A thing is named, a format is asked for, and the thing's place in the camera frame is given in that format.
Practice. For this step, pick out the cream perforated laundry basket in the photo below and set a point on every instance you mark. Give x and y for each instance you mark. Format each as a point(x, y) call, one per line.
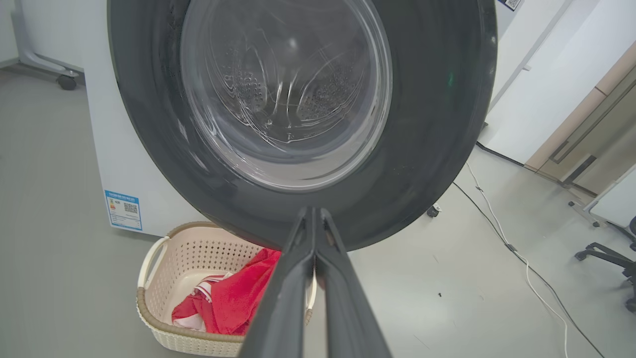
point(169, 278)

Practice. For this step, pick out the light wooden cabinet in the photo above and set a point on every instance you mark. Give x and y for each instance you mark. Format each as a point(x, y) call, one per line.
point(596, 134)

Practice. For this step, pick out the dark round washing machine door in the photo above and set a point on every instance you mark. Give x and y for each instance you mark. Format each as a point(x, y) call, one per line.
point(427, 124)

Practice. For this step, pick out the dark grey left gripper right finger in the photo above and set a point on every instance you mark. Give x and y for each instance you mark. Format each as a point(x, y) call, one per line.
point(348, 308)

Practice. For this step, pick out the grey stand leg with caster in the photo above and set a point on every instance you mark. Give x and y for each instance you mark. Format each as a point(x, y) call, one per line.
point(37, 57)

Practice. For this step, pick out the black office chair base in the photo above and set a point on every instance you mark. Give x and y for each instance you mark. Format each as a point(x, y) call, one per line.
point(608, 256)

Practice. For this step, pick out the white washing machine body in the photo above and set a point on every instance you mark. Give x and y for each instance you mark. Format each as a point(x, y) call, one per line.
point(114, 139)

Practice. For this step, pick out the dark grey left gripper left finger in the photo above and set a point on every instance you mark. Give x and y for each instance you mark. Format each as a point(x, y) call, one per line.
point(283, 308)

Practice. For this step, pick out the red garment with white stripes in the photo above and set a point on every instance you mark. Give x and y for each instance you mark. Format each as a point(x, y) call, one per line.
point(238, 298)

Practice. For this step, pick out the blue energy label sticker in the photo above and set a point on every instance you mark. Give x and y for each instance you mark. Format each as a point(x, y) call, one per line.
point(123, 210)

